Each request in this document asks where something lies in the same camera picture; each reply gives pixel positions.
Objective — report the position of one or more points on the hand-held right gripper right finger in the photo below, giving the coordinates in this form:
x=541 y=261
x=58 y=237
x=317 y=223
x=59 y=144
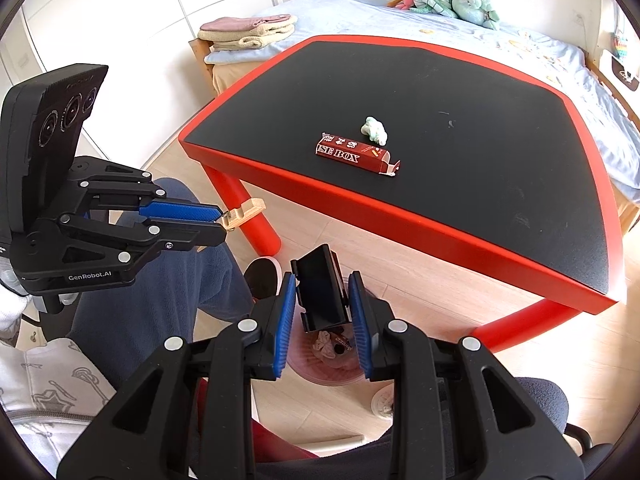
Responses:
x=361 y=330

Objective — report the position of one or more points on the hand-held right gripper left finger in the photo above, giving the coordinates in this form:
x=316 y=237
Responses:
x=282 y=330

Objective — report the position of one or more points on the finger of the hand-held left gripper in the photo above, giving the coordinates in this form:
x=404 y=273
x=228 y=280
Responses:
x=180 y=211
x=190 y=235

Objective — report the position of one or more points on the pink trash bin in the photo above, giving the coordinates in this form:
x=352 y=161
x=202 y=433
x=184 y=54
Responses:
x=330 y=375

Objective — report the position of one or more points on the black plastic holder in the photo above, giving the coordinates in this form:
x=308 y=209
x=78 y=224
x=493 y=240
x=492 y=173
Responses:
x=320 y=285

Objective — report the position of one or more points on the wooden clip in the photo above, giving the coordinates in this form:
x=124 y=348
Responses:
x=250 y=208

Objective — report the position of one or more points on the person's left forearm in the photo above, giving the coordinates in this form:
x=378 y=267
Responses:
x=10 y=310

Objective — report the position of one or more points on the person's left shoe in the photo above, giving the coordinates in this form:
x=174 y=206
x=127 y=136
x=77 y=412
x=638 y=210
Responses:
x=262 y=280

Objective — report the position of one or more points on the person's shoe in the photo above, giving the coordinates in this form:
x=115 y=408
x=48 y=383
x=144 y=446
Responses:
x=262 y=280
x=384 y=402

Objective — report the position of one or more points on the person's left leg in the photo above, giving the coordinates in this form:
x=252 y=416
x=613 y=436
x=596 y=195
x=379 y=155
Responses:
x=165 y=300

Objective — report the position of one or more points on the person's right shoe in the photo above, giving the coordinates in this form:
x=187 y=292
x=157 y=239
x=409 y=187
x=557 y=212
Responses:
x=384 y=402

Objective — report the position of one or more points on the short red box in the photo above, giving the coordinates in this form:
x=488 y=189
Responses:
x=350 y=155

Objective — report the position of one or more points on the white wardrobe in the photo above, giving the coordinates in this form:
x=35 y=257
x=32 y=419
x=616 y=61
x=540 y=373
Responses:
x=125 y=10

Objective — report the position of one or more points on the beige folded blanket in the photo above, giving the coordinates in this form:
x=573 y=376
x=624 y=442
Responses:
x=245 y=41

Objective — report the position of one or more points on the pink folded towel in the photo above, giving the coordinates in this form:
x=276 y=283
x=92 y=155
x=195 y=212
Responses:
x=235 y=25

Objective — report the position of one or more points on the black office chair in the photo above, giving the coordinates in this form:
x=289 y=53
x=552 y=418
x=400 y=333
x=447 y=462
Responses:
x=545 y=400

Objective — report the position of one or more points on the green white crumpled tissue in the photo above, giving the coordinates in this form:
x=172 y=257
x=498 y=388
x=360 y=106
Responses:
x=375 y=130

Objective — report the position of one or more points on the black table with red edge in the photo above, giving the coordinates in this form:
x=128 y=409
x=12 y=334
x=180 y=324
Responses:
x=475 y=150

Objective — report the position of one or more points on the person's white printed top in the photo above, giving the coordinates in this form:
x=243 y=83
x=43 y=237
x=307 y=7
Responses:
x=45 y=395

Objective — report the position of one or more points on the bed with blue sheet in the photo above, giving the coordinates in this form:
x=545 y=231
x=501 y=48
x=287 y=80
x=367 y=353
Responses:
x=350 y=15

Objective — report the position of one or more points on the striped green plush toy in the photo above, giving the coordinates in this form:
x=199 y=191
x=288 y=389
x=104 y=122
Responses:
x=432 y=1

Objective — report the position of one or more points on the teal plush bear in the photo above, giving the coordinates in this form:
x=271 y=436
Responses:
x=472 y=5

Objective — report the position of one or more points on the white bag with black panel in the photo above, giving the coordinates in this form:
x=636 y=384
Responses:
x=622 y=67

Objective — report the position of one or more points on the rainbow bubble bag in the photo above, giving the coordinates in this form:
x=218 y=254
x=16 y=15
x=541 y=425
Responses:
x=620 y=43

